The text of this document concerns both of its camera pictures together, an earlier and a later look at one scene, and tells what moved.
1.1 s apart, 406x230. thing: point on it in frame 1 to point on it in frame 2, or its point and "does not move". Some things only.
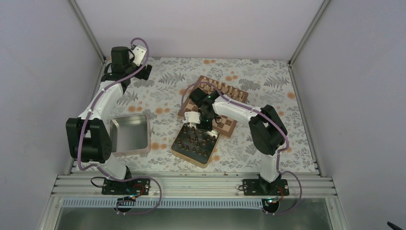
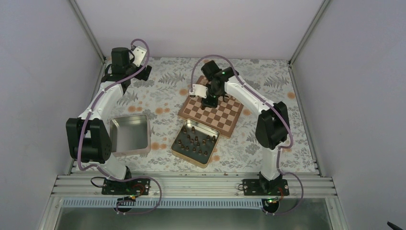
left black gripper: (140, 75) does not move
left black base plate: (140, 186) does not move
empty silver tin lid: (129, 135) does not move
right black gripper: (208, 128) to (213, 103)
